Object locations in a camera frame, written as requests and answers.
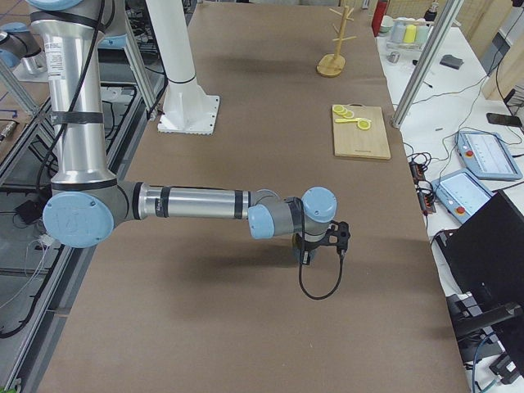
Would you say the dark teal cup yellow inside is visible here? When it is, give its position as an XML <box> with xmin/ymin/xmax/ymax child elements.
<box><xmin>291</xmin><ymin>233</ymin><xmax>316</xmax><ymax>265</ymax></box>

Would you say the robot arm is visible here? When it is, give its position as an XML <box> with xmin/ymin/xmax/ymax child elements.
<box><xmin>29</xmin><ymin>1</ymin><xmax>346</xmax><ymax>251</ymax></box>
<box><xmin>1</xmin><ymin>22</ymin><xmax>47</xmax><ymax>75</ymax></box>

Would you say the wooden cup storage rack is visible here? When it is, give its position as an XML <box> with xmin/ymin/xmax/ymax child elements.
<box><xmin>316</xmin><ymin>5</ymin><xmax>355</xmax><ymax>78</ymax></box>

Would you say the grey cup on tray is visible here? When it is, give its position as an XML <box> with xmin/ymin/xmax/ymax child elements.
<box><xmin>391</xmin><ymin>20</ymin><xmax>406</xmax><ymax>43</ymax></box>

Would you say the yellow cup on tray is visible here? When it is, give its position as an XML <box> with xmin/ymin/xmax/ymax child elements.
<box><xmin>403</xmin><ymin>24</ymin><xmax>417</xmax><ymax>44</ymax></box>

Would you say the light blue cup on tray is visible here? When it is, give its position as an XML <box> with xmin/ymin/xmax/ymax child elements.
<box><xmin>414</xmin><ymin>25</ymin><xmax>430</xmax><ymax>45</ymax></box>

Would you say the yellow plastic knife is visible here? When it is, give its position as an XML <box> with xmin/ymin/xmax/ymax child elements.
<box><xmin>334</xmin><ymin>118</ymin><xmax>359</xmax><ymax>124</ymax></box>

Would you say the bamboo cutting board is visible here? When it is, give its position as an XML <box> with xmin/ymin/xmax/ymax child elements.
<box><xmin>332</xmin><ymin>104</ymin><xmax>391</xmax><ymax>160</ymax></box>

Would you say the lemon slice beside knife blade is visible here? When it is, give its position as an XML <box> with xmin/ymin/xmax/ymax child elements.
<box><xmin>357</xmin><ymin>122</ymin><xmax>371</xmax><ymax>130</ymax></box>

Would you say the near teach pendant tablet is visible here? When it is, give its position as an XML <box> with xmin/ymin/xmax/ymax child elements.
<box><xmin>431</xmin><ymin>169</ymin><xmax>494</xmax><ymax>224</ymax></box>

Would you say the teach pendant tablet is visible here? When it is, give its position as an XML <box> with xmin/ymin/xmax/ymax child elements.
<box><xmin>431</xmin><ymin>169</ymin><xmax>494</xmax><ymax>224</ymax></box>
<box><xmin>457</xmin><ymin>131</ymin><xmax>522</xmax><ymax>181</ymax></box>

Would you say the red cylinder bottle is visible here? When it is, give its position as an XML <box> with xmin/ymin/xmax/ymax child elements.
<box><xmin>371</xmin><ymin>0</ymin><xmax>388</xmax><ymax>37</ymax></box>

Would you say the far teach pendant tablet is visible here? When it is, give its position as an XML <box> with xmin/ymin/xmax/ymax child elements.
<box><xmin>457</xmin><ymin>131</ymin><xmax>522</xmax><ymax>181</ymax></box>

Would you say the black smartphone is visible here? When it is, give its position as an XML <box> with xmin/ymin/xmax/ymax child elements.
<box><xmin>486</xmin><ymin>112</ymin><xmax>523</xmax><ymax>128</ymax></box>

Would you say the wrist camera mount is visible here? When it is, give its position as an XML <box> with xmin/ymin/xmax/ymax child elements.
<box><xmin>301</xmin><ymin>220</ymin><xmax>350</xmax><ymax>265</ymax></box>

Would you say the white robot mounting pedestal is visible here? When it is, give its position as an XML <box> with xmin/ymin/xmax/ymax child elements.
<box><xmin>147</xmin><ymin>0</ymin><xmax>220</xmax><ymax>135</ymax></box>

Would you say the aluminium frame post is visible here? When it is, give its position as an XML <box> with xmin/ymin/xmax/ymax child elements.
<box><xmin>391</xmin><ymin>0</ymin><xmax>463</xmax><ymax>129</ymax></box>

